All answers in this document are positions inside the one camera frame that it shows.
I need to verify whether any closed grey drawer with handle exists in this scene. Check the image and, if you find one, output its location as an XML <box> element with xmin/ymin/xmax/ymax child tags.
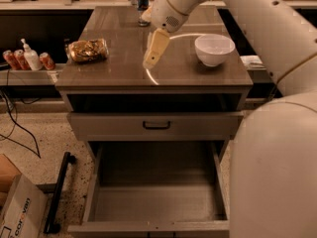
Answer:
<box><xmin>67</xmin><ymin>112</ymin><xmax>243</xmax><ymax>142</ymax></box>

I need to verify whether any open lower grey drawer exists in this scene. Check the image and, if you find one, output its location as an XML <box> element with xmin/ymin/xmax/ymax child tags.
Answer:
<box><xmin>68</xmin><ymin>142</ymin><xmax>230</xmax><ymax>238</ymax></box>

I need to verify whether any small dark bottle behind cabinet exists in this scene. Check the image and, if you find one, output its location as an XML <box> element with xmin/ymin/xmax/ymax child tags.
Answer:
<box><xmin>63</xmin><ymin>39</ymin><xmax>70</xmax><ymax>60</ymax></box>

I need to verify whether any cardboard box with print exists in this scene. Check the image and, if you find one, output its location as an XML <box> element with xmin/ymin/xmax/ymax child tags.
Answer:
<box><xmin>0</xmin><ymin>154</ymin><xmax>48</xmax><ymax>238</ymax></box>

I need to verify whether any blue silver energy drink can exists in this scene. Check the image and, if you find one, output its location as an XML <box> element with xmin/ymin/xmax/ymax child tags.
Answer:
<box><xmin>137</xmin><ymin>0</ymin><xmax>150</xmax><ymax>27</ymax></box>

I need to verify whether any white folded cloth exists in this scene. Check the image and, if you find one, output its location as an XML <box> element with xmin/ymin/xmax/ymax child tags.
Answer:
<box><xmin>241</xmin><ymin>56</ymin><xmax>264</xmax><ymax>68</ymax></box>

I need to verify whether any white bowl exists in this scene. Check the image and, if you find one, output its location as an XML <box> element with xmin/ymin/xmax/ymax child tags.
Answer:
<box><xmin>194</xmin><ymin>34</ymin><xmax>236</xmax><ymax>67</ymax></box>

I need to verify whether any red soda can right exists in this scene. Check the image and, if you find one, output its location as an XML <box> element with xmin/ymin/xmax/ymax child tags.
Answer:
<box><xmin>40</xmin><ymin>53</ymin><xmax>55</xmax><ymax>70</ymax></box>

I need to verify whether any red soda can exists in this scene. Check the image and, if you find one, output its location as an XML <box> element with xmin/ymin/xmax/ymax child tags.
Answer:
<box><xmin>14</xmin><ymin>50</ymin><xmax>30</xmax><ymax>70</ymax></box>
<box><xmin>3</xmin><ymin>50</ymin><xmax>20</xmax><ymax>70</ymax></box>
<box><xmin>40</xmin><ymin>53</ymin><xmax>55</xmax><ymax>70</ymax></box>

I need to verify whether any black metal bar stand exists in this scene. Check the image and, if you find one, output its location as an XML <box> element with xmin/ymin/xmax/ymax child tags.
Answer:
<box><xmin>44</xmin><ymin>152</ymin><xmax>76</xmax><ymax>234</ymax></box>

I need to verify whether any orange gold can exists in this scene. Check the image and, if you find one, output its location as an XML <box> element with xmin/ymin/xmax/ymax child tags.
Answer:
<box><xmin>68</xmin><ymin>39</ymin><xmax>109</xmax><ymax>62</ymax></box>

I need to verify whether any red soda can far left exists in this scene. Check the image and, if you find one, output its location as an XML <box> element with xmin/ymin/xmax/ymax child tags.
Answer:
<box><xmin>3</xmin><ymin>50</ymin><xmax>20</xmax><ymax>70</ymax></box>

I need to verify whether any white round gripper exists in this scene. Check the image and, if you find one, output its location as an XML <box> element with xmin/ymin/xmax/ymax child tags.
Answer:
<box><xmin>141</xmin><ymin>0</ymin><xmax>198</xmax><ymax>69</ymax></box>

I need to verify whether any white pump bottle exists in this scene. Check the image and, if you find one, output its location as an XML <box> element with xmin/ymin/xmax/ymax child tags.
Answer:
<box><xmin>21</xmin><ymin>39</ymin><xmax>43</xmax><ymax>71</ymax></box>

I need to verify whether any black floor cable left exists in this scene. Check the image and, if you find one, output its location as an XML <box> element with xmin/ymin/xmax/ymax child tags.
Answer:
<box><xmin>0</xmin><ymin>68</ymin><xmax>43</xmax><ymax>159</ymax></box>

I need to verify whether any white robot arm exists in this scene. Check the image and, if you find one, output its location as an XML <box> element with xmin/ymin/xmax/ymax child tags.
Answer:
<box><xmin>147</xmin><ymin>0</ymin><xmax>317</xmax><ymax>238</ymax></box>

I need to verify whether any grey drawer cabinet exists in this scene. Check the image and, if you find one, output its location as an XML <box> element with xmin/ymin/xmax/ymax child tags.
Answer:
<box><xmin>54</xmin><ymin>5</ymin><xmax>255</xmax><ymax>238</ymax></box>

